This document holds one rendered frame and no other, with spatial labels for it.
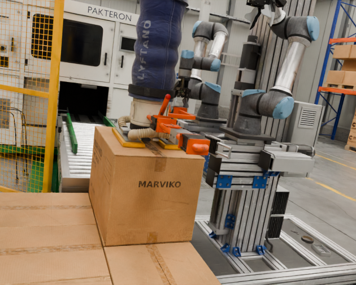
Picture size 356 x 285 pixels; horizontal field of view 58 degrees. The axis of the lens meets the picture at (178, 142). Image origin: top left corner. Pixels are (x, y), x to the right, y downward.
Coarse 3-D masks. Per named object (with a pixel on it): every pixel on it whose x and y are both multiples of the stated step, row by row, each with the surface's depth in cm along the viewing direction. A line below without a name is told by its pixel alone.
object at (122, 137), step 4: (112, 128) 170; (116, 128) 168; (116, 132) 160; (120, 132) 159; (128, 132) 150; (116, 136) 157; (120, 136) 152; (124, 136) 151; (120, 140) 147; (124, 140) 145; (128, 140) 144; (136, 140) 147; (140, 140) 150; (124, 144) 141; (128, 144) 142; (132, 144) 142; (136, 144) 143; (140, 144) 144; (144, 144) 144
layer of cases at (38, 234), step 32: (0, 192) 172; (0, 224) 140; (32, 224) 144; (64, 224) 149; (96, 224) 154; (0, 256) 119; (32, 256) 122; (64, 256) 125; (96, 256) 128; (128, 256) 131; (160, 256) 134; (192, 256) 138
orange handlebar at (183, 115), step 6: (168, 114) 166; (174, 114) 167; (180, 114) 169; (186, 114) 179; (150, 120) 145; (162, 126) 128; (168, 126) 123; (174, 126) 125; (168, 132) 120; (198, 144) 99; (204, 144) 101; (198, 150) 99; (204, 150) 100
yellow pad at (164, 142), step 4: (160, 140) 157; (164, 140) 156; (160, 144) 153; (164, 144) 149; (168, 144) 150; (172, 144) 152; (164, 148) 148; (168, 148) 149; (172, 148) 149; (176, 148) 150
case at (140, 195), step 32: (96, 128) 176; (96, 160) 170; (128, 160) 130; (160, 160) 135; (192, 160) 141; (96, 192) 164; (128, 192) 133; (160, 192) 139; (192, 192) 145; (128, 224) 137; (160, 224) 143; (192, 224) 149
